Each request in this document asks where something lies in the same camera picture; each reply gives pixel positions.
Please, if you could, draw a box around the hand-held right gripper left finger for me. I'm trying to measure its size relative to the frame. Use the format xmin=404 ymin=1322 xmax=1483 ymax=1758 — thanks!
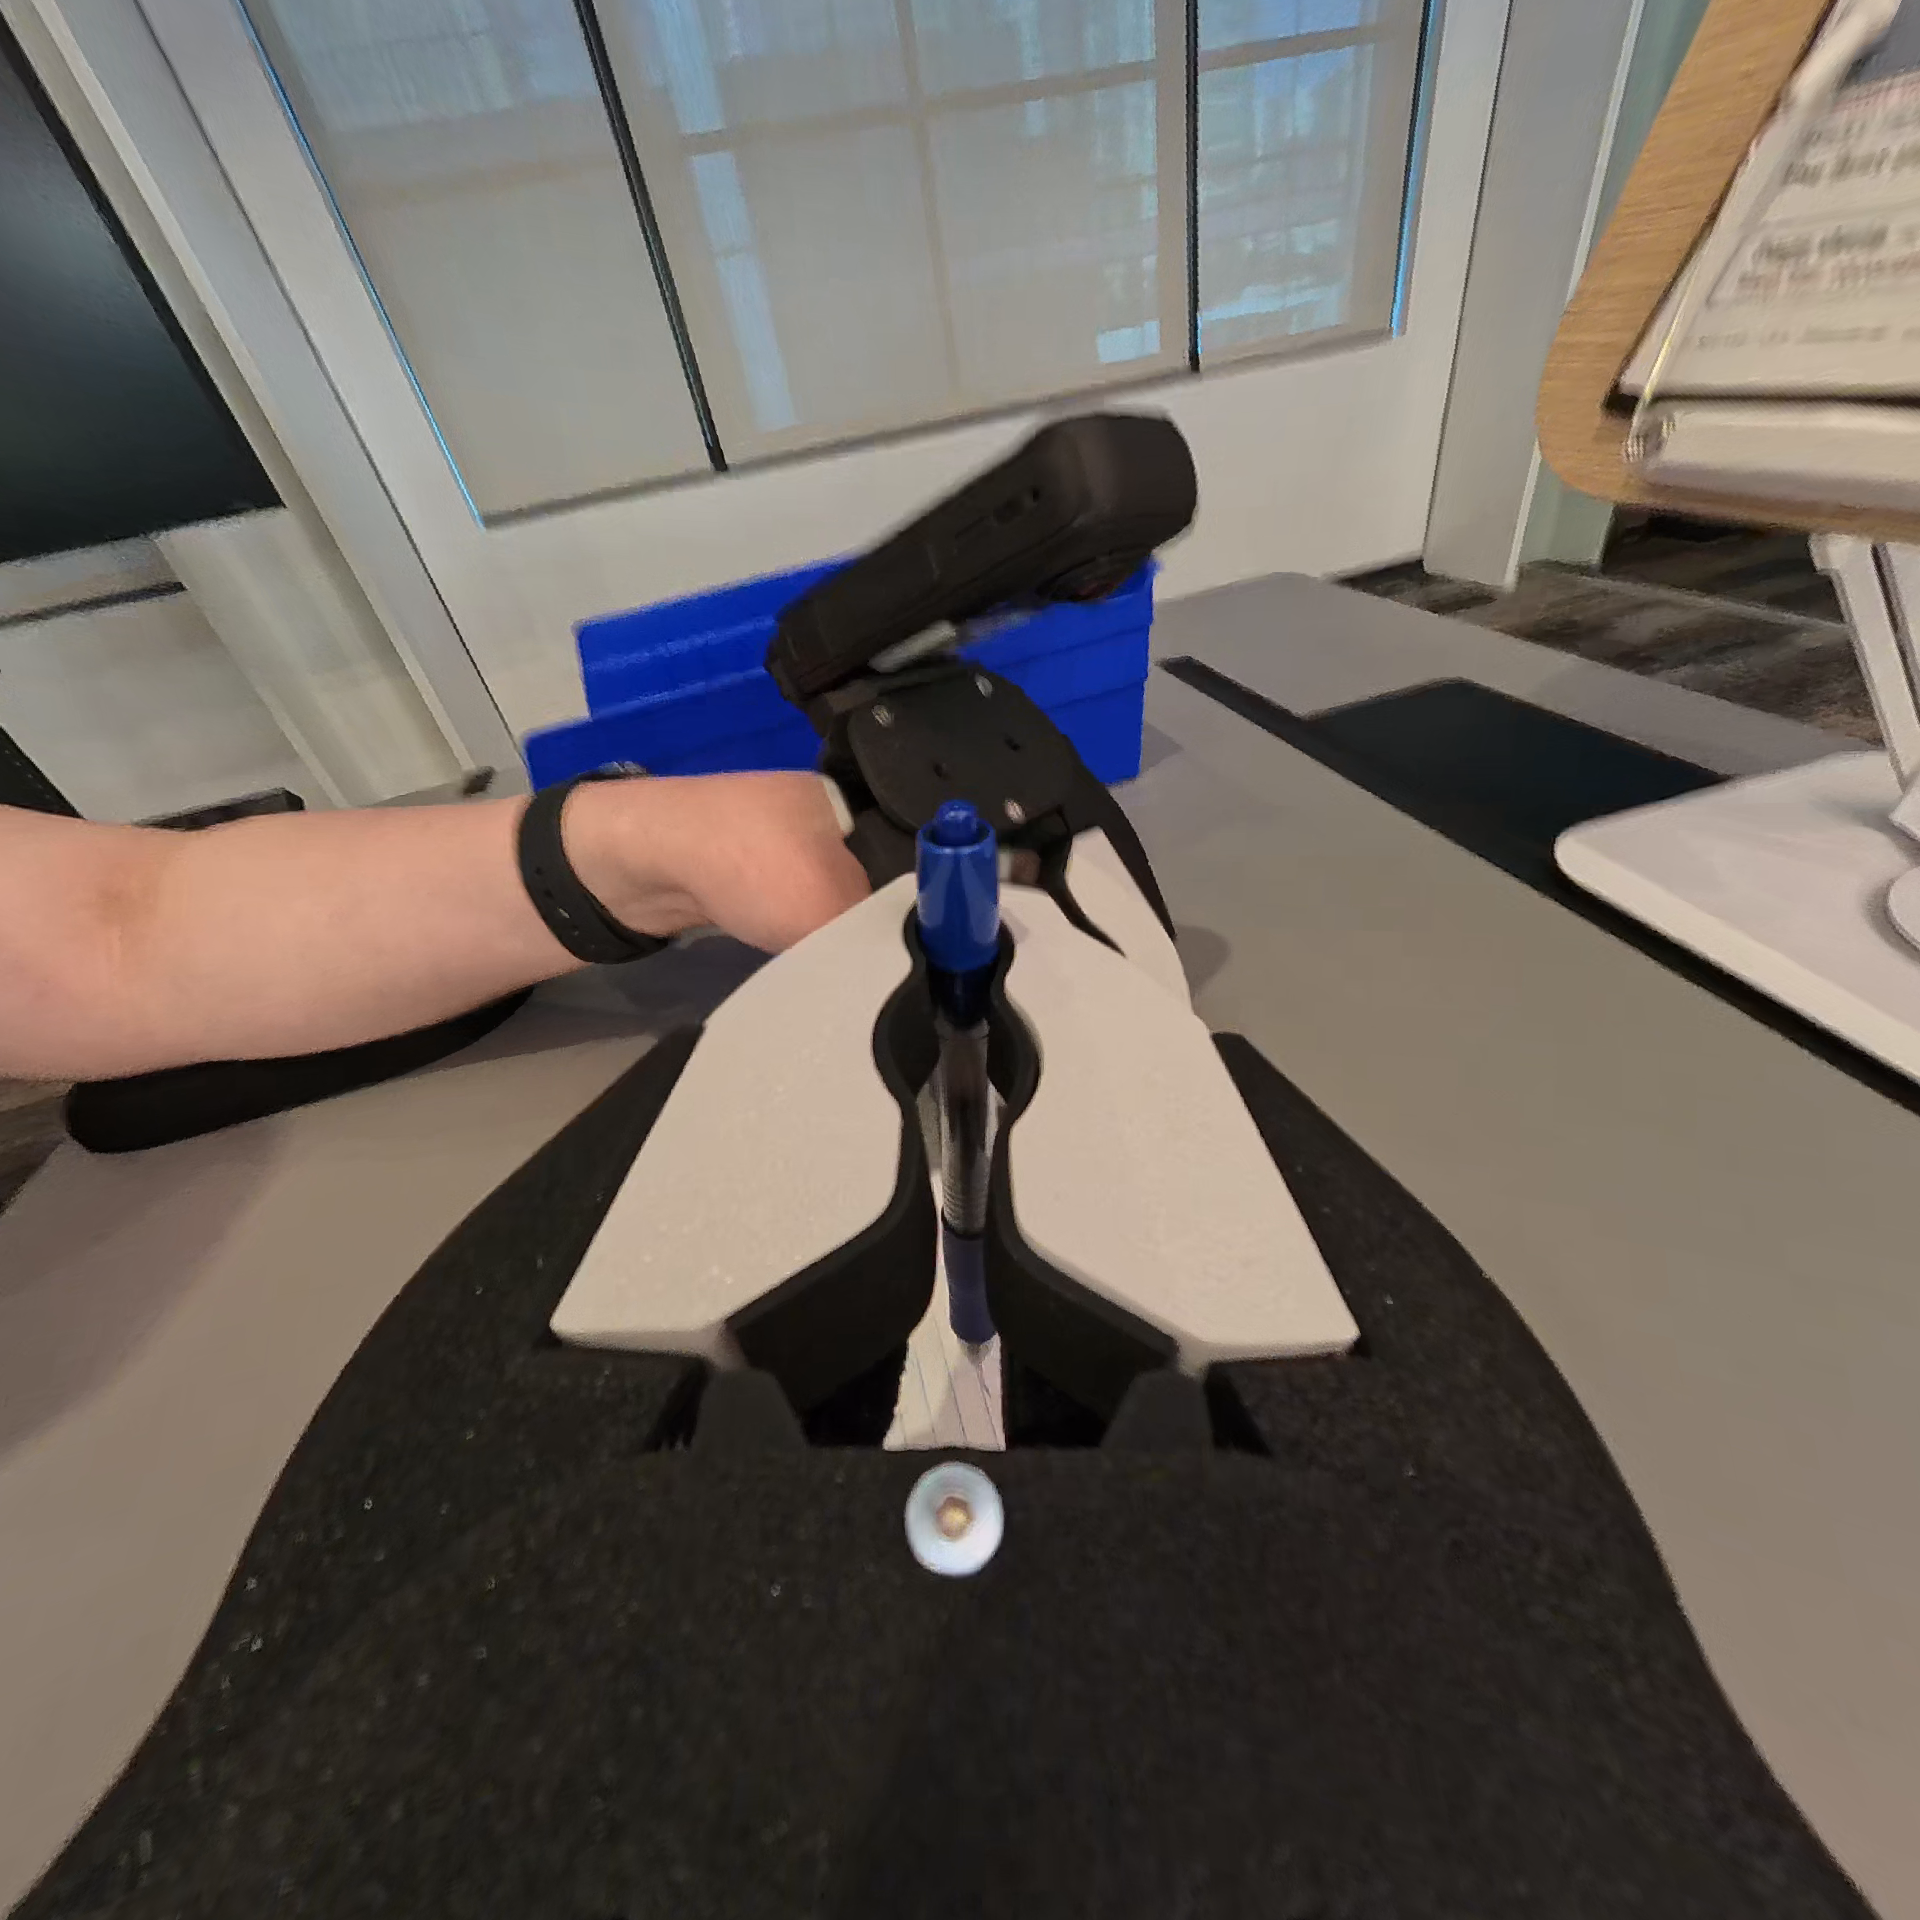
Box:
xmin=550 ymin=873 xmax=940 ymax=1412

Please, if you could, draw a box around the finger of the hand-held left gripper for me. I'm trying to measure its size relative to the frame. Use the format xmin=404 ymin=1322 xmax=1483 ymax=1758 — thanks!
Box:
xmin=1031 ymin=836 xmax=1201 ymax=1007

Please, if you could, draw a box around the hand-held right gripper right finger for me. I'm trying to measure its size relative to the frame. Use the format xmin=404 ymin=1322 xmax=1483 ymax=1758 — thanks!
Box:
xmin=990 ymin=884 xmax=1364 ymax=1414

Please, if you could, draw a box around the blue retractable pen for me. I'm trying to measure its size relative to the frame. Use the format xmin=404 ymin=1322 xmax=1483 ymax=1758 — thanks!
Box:
xmin=913 ymin=800 xmax=1004 ymax=1359

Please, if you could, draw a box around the white lined notepad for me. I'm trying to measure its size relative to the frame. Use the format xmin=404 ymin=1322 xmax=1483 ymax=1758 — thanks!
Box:
xmin=882 ymin=1305 xmax=1008 ymax=1452

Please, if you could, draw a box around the person's left forearm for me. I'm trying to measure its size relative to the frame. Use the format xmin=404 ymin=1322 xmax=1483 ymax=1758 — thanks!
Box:
xmin=0 ymin=796 xmax=588 ymax=1080

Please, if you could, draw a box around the person's left hand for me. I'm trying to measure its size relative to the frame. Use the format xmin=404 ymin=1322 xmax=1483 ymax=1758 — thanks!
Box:
xmin=591 ymin=773 xmax=875 ymax=958

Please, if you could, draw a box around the blue plastic bin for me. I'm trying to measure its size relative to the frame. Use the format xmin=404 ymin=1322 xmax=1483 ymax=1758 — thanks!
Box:
xmin=526 ymin=556 xmax=1161 ymax=798

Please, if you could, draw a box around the black wristband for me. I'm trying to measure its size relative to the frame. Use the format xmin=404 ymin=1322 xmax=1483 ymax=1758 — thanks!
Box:
xmin=514 ymin=767 xmax=672 ymax=966

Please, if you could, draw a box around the black rectangular desk mat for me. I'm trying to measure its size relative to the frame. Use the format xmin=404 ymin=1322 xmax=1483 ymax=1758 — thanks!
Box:
xmin=1313 ymin=678 xmax=1728 ymax=902

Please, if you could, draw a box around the large window with shade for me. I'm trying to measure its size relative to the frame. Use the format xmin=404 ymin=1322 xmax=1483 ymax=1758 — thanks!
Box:
xmin=240 ymin=0 xmax=1432 ymax=527

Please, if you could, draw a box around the instruction sheet on stand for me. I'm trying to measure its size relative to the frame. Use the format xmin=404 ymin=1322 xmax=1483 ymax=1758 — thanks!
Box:
xmin=1536 ymin=0 xmax=1920 ymax=1086

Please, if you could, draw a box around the black flat screen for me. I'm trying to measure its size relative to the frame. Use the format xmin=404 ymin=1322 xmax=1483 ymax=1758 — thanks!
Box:
xmin=0 ymin=29 xmax=289 ymax=569

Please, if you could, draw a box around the printed instruction sheet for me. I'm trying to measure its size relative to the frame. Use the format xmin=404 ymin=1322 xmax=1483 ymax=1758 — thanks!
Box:
xmin=1622 ymin=0 xmax=1920 ymax=399

